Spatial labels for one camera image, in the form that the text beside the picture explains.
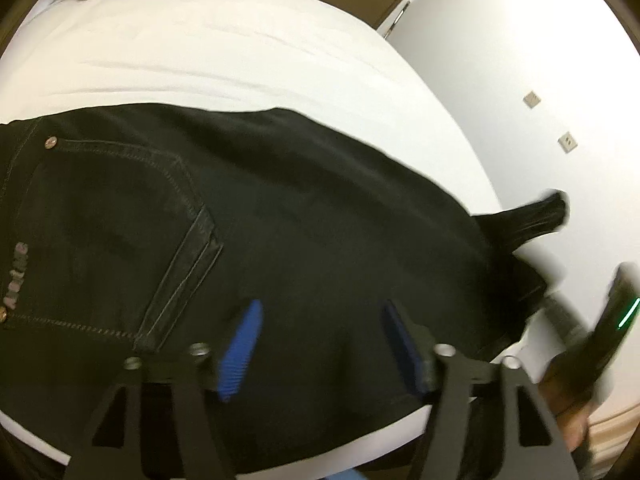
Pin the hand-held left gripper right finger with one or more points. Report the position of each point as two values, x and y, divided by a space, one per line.
407 345

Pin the person's right hand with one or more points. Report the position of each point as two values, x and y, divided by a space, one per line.
567 410

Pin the bed with white sheet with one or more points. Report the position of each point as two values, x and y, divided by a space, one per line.
225 50

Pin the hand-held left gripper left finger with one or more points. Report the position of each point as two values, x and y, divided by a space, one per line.
242 350

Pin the black denim pants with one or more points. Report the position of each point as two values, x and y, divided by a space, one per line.
300 210

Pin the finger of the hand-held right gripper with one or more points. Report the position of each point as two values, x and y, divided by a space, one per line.
565 317

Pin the thin metal rod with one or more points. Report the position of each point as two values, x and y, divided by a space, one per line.
397 16

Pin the beige wall socket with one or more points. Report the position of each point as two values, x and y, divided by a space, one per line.
567 141
531 99

